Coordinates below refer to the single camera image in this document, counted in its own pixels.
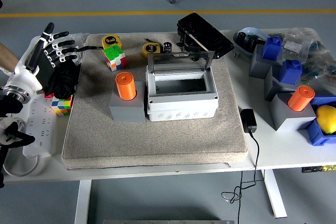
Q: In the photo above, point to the black power adapter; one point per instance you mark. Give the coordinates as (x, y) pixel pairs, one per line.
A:
(248, 120)

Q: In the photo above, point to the orange cylinder battery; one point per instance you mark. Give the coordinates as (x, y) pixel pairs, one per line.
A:
(300, 99)
(125, 87)

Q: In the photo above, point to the small red item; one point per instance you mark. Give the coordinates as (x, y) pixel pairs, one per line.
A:
(47, 95)

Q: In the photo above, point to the blue bottle-shaped block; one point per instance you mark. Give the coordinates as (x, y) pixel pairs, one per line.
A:
(271, 49)
(290, 72)

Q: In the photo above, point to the rubik's cube yellow face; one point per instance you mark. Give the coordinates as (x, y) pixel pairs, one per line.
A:
(61, 106)

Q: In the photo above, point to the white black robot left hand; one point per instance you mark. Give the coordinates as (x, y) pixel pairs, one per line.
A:
(23, 77)

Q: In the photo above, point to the white power strip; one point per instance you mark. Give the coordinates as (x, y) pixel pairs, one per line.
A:
(39, 129)

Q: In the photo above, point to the light blue bowl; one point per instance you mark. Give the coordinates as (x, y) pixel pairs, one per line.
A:
(252, 31)

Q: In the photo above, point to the small metal screw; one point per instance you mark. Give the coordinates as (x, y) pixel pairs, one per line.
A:
(237, 54)

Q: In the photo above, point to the black hard case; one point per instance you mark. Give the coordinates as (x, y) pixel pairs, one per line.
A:
(204, 35)

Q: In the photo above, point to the table control panel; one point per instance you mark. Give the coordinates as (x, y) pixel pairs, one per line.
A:
(309, 169)

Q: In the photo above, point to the white electrical box clear lid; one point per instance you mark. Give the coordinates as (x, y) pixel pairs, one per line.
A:
(181, 106)

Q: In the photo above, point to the grey holder block round hole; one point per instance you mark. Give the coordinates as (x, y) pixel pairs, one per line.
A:
(126, 112)

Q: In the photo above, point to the white table leg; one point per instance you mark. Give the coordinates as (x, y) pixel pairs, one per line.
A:
(82, 203)
(275, 197)

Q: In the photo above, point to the black capacitor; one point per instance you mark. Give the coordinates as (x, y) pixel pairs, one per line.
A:
(251, 43)
(167, 47)
(241, 38)

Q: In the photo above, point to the rubik's cube green face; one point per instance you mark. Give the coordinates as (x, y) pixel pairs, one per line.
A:
(113, 56)

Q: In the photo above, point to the yellow lemon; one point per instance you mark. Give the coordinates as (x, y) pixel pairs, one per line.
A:
(326, 119)

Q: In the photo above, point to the yellow tape measure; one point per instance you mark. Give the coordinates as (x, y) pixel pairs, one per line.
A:
(151, 49)
(110, 41)

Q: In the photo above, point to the person's right forearm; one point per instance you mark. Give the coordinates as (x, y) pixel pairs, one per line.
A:
(5, 58)

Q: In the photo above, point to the blue storage bin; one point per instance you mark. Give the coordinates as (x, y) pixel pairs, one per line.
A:
(316, 134)

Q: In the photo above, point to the grey-brown mat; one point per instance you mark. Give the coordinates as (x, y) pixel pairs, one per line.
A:
(147, 140)

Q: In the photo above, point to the clear plastic bags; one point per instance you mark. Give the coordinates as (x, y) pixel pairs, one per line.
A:
(81, 39)

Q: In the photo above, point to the black cloth bundle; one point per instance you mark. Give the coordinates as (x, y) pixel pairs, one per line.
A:
(65, 82)

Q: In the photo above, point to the clear bags of parts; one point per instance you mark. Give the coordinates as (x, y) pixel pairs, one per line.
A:
(296, 40)

